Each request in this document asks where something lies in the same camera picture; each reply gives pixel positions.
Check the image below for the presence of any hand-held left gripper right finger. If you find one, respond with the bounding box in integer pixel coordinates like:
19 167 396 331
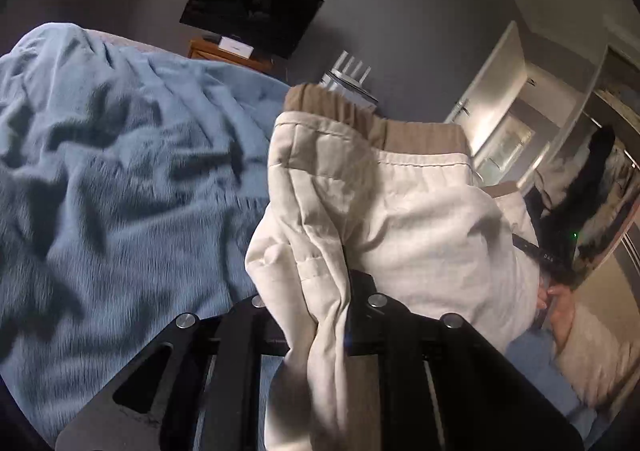
345 270 586 451

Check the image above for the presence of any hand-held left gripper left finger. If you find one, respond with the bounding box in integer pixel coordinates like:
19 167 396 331
55 295 291 451

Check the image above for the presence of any person's right hand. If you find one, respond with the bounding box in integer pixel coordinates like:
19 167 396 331
537 281 577 348

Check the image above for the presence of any person's light blue clothing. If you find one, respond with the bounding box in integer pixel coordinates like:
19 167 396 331
505 333 601 437

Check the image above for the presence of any open wardrobe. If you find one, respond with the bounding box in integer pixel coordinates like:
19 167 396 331
470 46 640 282

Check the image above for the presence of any white door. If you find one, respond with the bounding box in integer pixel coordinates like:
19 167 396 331
442 21 526 124

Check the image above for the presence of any blue fleece blanket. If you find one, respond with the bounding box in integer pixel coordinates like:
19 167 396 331
0 22 291 432

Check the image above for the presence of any white router with antennas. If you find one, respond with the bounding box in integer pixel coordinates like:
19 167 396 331
327 50 373 86

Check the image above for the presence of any wooden television stand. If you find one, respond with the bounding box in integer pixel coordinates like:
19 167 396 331
187 38 276 74

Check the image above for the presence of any white flat box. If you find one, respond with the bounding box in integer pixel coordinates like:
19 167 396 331
217 35 255 56

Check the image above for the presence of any black flat television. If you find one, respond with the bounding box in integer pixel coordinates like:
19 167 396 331
179 0 326 60

